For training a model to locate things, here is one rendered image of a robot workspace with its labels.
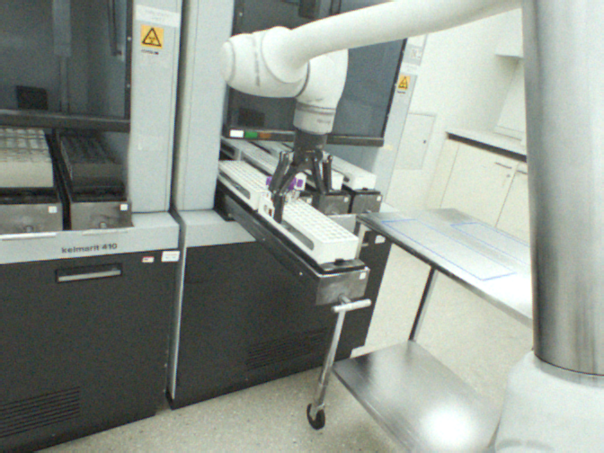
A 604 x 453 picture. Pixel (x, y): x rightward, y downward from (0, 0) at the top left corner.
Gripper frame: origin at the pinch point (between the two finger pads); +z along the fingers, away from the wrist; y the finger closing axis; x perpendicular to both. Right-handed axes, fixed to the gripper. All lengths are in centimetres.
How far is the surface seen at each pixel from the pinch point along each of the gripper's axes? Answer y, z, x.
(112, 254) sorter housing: -37.7, 19.6, 23.8
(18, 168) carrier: -56, -1, 31
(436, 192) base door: 229, 49, 135
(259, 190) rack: -3.5, -0.6, 14.1
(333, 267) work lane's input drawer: -2.8, 3.9, -20.9
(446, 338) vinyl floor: 123, 86, 22
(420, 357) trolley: 61, 58, -6
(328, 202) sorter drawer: 28.2, 7.5, 23.4
